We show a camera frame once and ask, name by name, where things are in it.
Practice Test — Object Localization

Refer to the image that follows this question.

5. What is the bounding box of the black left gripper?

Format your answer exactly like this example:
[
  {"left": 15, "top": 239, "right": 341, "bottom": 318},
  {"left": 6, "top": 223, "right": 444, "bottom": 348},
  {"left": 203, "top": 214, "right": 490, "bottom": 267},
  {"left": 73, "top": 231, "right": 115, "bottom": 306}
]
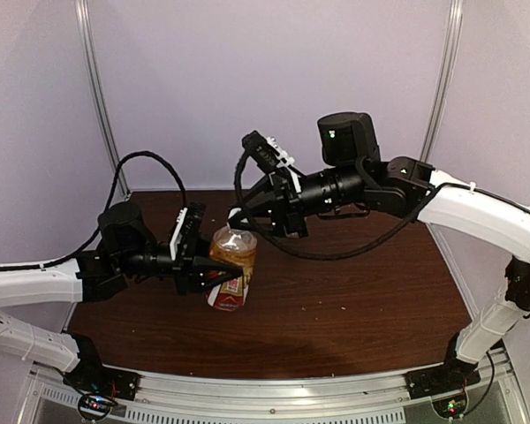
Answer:
[{"left": 116, "top": 231, "right": 243, "bottom": 296}]

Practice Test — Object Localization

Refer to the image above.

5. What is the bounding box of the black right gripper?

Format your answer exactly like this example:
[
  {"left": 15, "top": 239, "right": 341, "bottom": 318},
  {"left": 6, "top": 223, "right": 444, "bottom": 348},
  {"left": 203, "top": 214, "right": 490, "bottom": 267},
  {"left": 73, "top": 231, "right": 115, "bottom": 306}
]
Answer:
[{"left": 229, "top": 161, "right": 367, "bottom": 237}]

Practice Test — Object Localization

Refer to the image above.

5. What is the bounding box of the amber tea bottle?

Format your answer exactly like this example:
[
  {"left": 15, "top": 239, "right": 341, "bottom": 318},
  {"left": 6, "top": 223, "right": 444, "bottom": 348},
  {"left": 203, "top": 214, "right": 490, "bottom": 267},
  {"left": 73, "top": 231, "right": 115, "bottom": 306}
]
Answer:
[{"left": 207, "top": 226, "right": 257, "bottom": 312}]

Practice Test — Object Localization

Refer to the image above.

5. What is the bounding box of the white tea bottle cap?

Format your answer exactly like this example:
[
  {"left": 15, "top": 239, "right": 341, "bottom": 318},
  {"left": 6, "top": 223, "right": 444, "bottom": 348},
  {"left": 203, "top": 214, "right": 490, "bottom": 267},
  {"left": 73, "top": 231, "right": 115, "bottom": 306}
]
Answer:
[{"left": 223, "top": 231, "right": 245, "bottom": 250}]

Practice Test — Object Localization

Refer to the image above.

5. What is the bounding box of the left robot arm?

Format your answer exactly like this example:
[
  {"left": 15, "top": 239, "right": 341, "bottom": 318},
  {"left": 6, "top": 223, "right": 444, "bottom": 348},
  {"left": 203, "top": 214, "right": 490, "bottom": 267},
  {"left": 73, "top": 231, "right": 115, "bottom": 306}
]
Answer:
[{"left": 0, "top": 202, "right": 243, "bottom": 392}]

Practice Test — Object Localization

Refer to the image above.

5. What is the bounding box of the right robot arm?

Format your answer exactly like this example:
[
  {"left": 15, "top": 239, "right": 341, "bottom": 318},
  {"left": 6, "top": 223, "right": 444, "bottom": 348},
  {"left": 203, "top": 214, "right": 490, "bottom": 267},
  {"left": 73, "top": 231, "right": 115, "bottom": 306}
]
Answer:
[{"left": 228, "top": 111, "right": 530, "bottom": 390}]

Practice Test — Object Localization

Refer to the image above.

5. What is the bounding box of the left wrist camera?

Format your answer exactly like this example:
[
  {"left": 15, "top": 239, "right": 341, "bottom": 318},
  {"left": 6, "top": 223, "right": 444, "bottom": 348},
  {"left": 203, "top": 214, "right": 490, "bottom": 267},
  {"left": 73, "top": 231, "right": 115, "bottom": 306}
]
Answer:
[{"left": 169, "top": 202, "right": 206, "bottom": 261}]

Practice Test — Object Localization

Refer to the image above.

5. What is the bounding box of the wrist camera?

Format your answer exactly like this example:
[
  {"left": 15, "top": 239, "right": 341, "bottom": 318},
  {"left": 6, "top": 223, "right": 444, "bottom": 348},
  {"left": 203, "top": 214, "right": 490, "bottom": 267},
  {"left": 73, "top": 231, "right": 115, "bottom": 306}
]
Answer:
[
  {"left": 241, "top": 131, "right": 302, "bottom": 193},
  {"left": 169, "top": 202, "right": 206, "bottom": 261}
]

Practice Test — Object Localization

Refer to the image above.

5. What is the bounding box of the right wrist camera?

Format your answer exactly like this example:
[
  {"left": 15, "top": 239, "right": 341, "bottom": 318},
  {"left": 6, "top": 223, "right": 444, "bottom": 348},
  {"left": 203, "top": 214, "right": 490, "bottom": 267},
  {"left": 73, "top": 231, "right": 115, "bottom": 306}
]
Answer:
[{"left": 241, "top": 131, "right": 302, "bottom": 193}]

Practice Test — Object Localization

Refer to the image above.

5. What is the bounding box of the left black cable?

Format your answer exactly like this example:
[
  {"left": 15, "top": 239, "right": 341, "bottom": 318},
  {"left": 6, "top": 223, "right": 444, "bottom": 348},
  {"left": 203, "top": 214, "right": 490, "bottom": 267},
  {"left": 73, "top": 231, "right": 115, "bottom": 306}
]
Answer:
[{"left": 39, "top": 151, "right": 187, "bottom": 273}]

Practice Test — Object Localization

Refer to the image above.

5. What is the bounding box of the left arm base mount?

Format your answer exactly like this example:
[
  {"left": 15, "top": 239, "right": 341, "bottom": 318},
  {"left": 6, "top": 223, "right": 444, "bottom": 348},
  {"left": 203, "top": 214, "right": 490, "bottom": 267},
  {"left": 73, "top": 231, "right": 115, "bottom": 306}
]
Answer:
[{"left": 64, "top": 334, "right": 140, "bottom": 401}]

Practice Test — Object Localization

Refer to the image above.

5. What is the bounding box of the left aluminium frame post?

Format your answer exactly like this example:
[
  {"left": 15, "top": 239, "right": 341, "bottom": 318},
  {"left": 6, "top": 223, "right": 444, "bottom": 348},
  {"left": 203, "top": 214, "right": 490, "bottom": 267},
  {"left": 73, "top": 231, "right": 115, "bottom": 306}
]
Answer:
[{"left": 73, "top": 0, "right": 129, "bottom": 195}]

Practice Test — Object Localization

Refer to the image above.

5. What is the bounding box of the aluminium frame post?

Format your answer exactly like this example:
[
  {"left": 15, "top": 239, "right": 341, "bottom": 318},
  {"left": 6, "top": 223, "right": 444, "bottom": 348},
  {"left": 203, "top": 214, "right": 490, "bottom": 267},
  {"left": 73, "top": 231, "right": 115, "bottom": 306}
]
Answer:
[
  {"left": 420, "top": 0, "right": 464, "bottom": 162},
  {"left": 73, "top": 0, "right": 129, "bottom": 195}
]

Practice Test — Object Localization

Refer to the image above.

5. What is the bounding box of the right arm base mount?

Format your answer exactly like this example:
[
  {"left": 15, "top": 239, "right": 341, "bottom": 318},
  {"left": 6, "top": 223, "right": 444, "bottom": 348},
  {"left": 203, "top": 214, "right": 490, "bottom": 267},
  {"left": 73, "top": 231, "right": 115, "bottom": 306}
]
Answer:
[{"left": 404, "top": 333, "right": 481, "bottom": 399}]

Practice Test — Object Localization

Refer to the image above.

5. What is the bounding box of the right aluminium frame post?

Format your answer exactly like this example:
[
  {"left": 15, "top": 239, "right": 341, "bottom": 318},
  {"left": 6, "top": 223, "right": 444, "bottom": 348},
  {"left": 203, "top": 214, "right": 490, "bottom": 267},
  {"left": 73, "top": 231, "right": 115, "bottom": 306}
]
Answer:
[{"left": 420, "top": 0, "right": 464, "bottom": 162}]

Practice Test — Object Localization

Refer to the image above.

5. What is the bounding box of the front aluminium rail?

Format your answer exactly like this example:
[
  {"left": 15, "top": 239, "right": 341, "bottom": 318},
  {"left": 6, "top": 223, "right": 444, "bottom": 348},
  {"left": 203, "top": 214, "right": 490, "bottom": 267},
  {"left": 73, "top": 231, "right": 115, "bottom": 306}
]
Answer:
[{"left": 13, "top": 349, "right": 530, "bottom": 423}]

